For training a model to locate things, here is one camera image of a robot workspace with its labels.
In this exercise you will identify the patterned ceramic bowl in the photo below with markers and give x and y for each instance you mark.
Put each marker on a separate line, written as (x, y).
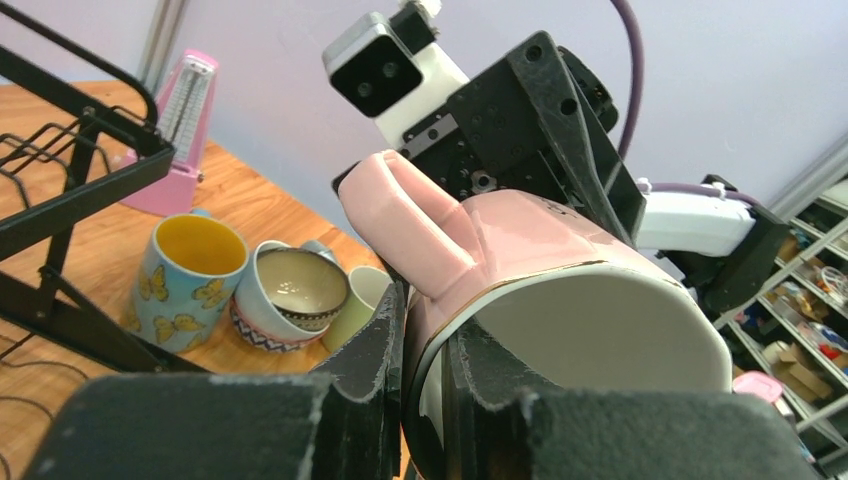
(288, 296)

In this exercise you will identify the pink metronome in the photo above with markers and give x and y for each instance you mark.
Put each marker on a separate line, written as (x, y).
(184, 104)

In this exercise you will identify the metal storage shelf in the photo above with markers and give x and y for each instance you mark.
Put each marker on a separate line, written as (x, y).
(794, 328)

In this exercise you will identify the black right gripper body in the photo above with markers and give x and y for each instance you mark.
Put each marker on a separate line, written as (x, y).
(536, 120)

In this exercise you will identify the light green mug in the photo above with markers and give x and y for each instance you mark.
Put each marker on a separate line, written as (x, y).
(368, 285)

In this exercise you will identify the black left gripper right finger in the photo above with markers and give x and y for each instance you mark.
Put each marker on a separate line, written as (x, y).
(502, 420)

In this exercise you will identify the blue butterfly mug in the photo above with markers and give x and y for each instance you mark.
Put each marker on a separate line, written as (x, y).
(189, 271)

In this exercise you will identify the pink ceramic mug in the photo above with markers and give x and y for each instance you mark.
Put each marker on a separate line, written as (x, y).
(572, 302)

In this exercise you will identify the black wire dish rack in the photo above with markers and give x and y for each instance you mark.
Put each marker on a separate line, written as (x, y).
(64, 174)

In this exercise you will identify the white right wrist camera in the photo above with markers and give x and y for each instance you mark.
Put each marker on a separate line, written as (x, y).
(392, 70)

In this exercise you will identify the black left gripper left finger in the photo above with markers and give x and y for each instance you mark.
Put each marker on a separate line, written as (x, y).
(339, 421)

